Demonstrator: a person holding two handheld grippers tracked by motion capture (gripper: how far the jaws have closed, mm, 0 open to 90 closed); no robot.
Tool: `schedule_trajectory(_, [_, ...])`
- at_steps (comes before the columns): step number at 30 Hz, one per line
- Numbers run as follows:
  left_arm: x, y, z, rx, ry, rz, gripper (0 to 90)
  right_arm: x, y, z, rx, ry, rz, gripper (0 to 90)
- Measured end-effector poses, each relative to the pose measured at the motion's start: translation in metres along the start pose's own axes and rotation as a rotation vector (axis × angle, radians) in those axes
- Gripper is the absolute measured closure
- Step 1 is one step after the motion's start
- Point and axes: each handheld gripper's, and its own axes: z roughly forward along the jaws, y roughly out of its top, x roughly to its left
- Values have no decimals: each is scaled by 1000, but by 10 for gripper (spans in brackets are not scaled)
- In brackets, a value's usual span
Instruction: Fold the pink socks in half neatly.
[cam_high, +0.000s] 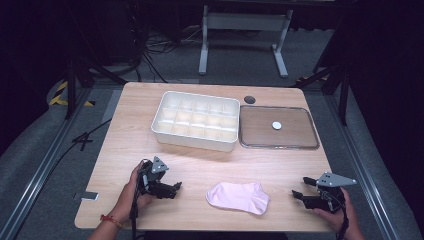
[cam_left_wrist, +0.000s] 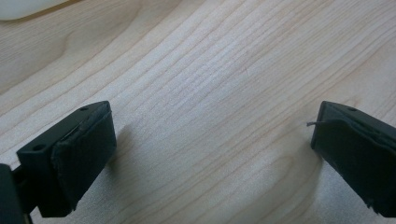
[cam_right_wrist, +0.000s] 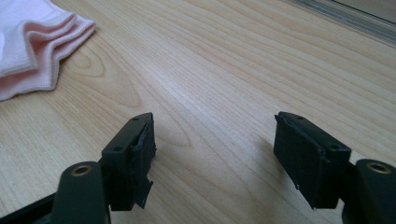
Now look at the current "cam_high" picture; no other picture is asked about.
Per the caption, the pink sock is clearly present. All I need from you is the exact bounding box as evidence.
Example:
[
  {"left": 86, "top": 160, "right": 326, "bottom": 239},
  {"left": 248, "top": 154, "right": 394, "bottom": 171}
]
[{"left": 205, "top": 181, "right": 271, "bottom": 216}]

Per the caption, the yellow black hazard tape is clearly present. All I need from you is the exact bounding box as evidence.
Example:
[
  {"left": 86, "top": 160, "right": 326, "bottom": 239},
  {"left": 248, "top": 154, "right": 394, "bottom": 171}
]
[{"left": 48, "top": 80, "right": 97, "bottom": 108}]

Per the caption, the black floor cable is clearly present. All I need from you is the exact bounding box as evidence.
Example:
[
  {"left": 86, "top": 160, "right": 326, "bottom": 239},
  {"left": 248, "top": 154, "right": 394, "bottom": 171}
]
[{"left": 53, "top": 117, "right": 113, "bottom": 169}]

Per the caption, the black tripod stand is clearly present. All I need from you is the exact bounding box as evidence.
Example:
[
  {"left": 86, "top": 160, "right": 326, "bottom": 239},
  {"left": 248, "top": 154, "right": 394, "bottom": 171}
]
[
  {"left": 292, "top": 61, "right": 352, "bottom": 128},
  {"left": 63, "top": 54, "right": 128, "bottom": 121}
]

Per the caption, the clear plastic lid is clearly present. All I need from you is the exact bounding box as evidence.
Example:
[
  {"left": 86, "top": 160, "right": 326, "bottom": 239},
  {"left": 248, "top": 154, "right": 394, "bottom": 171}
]
[{"left": 238, "top": 104, "right": 321, "bottom": 150}]

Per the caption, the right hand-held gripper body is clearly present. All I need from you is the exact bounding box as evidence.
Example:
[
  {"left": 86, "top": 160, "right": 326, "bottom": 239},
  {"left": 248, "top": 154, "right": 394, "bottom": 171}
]
[{"left": 303, "top": 171, "right": 358, "bottom": 214}]

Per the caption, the person's left hand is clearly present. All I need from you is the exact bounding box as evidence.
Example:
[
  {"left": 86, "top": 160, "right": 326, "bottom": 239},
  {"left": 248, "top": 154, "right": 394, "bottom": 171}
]
[{"left": 123, "top": 161, "right": 156, "bottom": 215}]

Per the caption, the red string bracelet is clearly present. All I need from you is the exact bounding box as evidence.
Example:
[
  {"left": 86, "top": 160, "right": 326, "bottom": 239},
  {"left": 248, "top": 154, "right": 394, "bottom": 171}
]
[{"left": 99, "top": 214, "right": 124, "bottom": 230}]

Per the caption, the white metal stand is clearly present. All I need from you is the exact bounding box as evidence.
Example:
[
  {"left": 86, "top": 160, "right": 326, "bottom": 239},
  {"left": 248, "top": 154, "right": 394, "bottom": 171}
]
[{"left": 198, "top": 4, "right": 295, "bottom": 80}]

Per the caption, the white divided storage box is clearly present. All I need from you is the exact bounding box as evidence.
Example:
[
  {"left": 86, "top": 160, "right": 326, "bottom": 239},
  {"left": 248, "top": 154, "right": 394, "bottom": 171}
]
[{"left": 150, "top": 90, "right": 241, "bottom": 154}]

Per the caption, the tangle of black cables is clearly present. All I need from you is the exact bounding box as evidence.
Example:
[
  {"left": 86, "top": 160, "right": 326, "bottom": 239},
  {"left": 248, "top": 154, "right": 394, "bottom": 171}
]
[{"left": 131, "top": 23, "right": 203, "bottom": 84}]

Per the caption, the aluminium floor rail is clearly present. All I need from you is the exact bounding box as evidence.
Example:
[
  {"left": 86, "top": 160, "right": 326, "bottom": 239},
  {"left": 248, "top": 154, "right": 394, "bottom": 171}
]
[
  {"left": 323, "top": 94, "right": 399, "bottom": 240},
  {"left": 0, "top": 87, "right": 90, "bottom": 240}
]

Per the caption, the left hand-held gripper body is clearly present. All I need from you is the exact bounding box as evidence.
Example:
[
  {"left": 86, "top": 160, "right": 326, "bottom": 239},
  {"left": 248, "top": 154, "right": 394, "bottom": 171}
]
[{"left": 137, "top": 156, "right": 178, "bottom": 200}]

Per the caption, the grey tape strip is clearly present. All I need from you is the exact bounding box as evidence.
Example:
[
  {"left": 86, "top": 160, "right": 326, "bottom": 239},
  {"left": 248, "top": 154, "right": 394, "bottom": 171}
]
[{"left": 73, "top": 190, "right": 100, "bottom": 202}]

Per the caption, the person's right hand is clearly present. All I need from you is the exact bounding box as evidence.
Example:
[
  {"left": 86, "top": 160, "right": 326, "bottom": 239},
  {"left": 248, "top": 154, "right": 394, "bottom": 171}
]
[{"left": 312, "top": 187, "right": 364, "bottom": 235}]

